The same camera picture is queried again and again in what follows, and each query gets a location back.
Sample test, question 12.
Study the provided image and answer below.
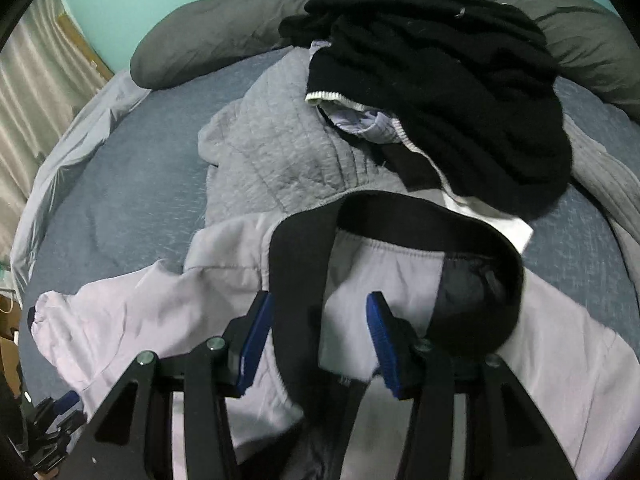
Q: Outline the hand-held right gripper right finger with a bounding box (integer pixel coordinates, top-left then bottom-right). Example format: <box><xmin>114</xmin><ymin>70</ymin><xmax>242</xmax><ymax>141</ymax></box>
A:
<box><xmin>366</xmin><ymin>291</ymin><xmax>578</xmax><ymax>480</ymax></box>

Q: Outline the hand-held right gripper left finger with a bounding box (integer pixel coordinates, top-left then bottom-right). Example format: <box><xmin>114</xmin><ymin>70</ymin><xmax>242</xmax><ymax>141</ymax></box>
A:
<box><xmin>60</xmin><ymin>290</ymin><xmax>276</xmax><ymax>480</ymax></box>

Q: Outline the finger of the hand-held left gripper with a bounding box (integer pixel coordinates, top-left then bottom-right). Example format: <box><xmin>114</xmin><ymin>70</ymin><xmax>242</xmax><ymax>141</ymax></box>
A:
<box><xmin>35</xmin><ymin>390</ymin><xmax>82</xmax><ymax>417</ymax></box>

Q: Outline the lavender jacket with black collar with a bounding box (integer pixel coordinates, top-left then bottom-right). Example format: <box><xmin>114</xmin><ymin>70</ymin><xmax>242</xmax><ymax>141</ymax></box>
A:
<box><xmin>27</xmin><ymin>192</ymin><xmax>640</xmax><ymax>480</ymax></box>

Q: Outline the white cloth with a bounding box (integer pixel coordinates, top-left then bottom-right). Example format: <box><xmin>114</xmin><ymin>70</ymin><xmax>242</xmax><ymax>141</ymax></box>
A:
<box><xmin>440</xmin><ymin>190</ymin><xmax>535</xmax><ymax>256</ymax></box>

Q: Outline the grey quilted garment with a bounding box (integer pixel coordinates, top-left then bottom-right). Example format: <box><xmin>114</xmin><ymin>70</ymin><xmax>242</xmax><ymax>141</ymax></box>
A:
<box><xmin>197</xmin><ymin>50</ymin><xmax>640</xmax><ymax>261</ymax></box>

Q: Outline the lavender checked shirt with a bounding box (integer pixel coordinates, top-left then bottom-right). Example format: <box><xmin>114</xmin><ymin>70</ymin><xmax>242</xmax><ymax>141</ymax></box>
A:
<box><xmin>307</xmin><ymin>40</ymin><xmax>406</xmax><ymax>146</ymax></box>

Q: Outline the light grey bed sheet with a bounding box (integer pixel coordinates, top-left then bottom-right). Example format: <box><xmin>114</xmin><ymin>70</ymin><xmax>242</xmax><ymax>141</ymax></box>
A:
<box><xmin>10</xmin><ymin>72</ymin><xmax>153</xmax><ymax>306</ymax></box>

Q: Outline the black sweater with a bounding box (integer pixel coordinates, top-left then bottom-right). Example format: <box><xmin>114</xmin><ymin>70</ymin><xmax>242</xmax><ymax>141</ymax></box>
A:
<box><xmin>277</xmin><ymin>0</ymin><xmax>573</xmax><ymax>221</ymax></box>

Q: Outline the beige curtain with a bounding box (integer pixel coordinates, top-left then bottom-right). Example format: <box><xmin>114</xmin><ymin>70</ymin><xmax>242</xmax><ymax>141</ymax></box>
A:
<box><xmin>0</xmin><ymin>0</ymin><xmax>116</xmax><ymax>261</ymax></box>

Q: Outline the long dark grey pillow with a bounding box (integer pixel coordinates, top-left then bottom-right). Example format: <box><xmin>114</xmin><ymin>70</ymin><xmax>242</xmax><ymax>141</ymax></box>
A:
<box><xmin>130</xmin><ymin>0</ymin><xmax>640</xmax><ymax>126</ymax></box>

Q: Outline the wooden board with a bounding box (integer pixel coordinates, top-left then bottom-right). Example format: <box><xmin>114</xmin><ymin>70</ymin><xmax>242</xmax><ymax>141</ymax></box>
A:
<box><xmin>57</xmin><ymin>12</ymin><xmax>116</xmax><ymax>81</ymax></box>

